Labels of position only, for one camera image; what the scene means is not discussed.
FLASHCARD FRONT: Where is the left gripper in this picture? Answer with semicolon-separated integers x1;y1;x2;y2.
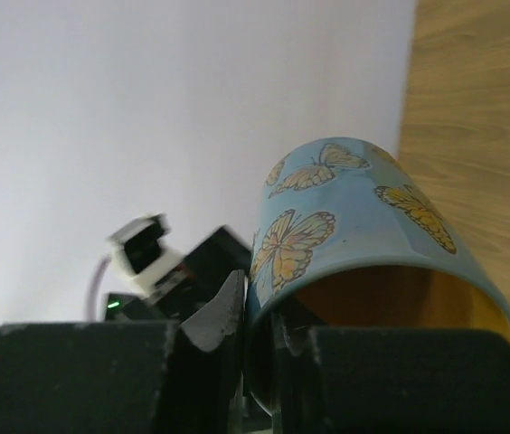
150;226;251;321

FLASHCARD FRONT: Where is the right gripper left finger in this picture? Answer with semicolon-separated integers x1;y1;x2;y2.
0;270;245;433

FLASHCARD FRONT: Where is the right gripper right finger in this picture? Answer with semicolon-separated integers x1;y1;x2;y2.
272;315;510;433

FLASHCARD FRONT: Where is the blue mug orange inside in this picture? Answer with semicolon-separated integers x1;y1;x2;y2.
244;137;510;411

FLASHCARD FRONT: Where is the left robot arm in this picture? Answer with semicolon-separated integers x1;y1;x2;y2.
104;225;251;322

